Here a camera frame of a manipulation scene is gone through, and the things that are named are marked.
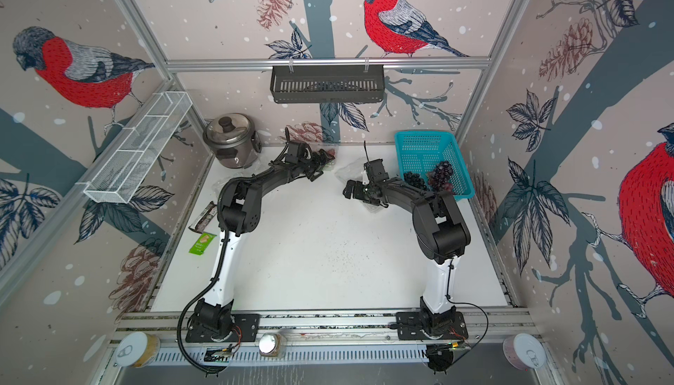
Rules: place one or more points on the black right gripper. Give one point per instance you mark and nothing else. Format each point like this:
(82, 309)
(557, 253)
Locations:
(350, 188)

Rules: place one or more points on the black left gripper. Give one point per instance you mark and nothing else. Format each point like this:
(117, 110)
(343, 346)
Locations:
(319, 164)

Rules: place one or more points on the clear clamshell container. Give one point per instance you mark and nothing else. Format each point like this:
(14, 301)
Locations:
(220, 184)
(327, 158)
(353, 171)

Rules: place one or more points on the teal plastic basket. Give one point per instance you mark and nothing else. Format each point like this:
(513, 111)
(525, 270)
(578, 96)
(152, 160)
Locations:
(420, 152)

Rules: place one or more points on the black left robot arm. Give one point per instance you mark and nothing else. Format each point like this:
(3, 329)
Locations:
(209, 316)

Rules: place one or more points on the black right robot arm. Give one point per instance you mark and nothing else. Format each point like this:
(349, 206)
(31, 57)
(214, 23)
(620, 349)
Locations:
(441, 233)

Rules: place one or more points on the black grape bunch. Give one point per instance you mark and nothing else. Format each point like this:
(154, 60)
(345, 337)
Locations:
(415, 180)

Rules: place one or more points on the dark purple grape bunch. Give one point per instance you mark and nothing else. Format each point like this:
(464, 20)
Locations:
(439, 178)

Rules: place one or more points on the silver rice cooker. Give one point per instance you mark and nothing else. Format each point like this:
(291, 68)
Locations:
(233, 139)

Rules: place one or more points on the brown snack packet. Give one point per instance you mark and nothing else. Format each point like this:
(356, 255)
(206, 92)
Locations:
(204, 218)

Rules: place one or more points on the green snack packet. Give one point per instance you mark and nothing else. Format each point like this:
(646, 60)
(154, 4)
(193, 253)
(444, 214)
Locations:
(201, 244)

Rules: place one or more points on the small round silver light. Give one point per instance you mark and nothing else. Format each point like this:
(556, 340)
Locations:
(271, 345)

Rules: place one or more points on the white tape roll right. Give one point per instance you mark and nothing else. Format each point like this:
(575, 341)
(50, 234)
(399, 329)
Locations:
(524, 352)

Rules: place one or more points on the white tape roll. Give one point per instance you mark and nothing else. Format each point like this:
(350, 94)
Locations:
(524, 352)
(137, 350)

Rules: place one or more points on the white tape roll left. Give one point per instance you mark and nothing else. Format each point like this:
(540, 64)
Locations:
(137, 350)

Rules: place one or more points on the black hanging wire basket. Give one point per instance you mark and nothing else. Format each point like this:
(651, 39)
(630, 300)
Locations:
(329, 84)

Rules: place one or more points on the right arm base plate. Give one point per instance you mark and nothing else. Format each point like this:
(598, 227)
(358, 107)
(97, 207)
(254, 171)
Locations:
(419, 325)

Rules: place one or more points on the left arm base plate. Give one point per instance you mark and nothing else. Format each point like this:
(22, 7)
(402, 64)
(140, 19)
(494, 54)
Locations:
(236, 327)

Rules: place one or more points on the white wire mesh shelf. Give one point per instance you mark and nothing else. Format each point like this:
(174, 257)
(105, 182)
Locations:
(123, 173)

